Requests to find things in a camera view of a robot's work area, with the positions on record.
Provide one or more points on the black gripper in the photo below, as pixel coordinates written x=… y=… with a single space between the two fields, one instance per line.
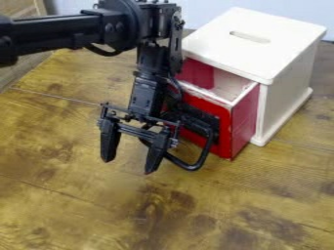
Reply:
x=159 y=62

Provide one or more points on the black metal drawer handle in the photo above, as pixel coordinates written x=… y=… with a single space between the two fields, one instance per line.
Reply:
x=192 y=124

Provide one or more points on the red wooden drawer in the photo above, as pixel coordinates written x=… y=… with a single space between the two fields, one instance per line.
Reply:
x=221 y=99

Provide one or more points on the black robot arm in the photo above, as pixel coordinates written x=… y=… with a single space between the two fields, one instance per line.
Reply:
x=119 y=25

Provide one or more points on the white wooden box cabinet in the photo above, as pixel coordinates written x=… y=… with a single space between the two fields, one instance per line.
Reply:
x=267 y=49

